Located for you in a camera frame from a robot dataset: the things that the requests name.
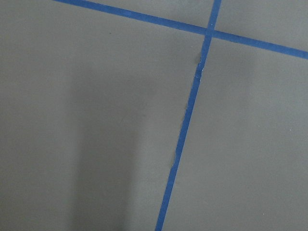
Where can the blue tape long line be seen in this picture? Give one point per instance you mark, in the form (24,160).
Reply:
(188,114)

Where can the brown paper table cover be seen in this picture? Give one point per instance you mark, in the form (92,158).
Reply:
(91,107)

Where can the blue tape cross line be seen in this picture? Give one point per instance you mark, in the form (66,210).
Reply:
(187,27)

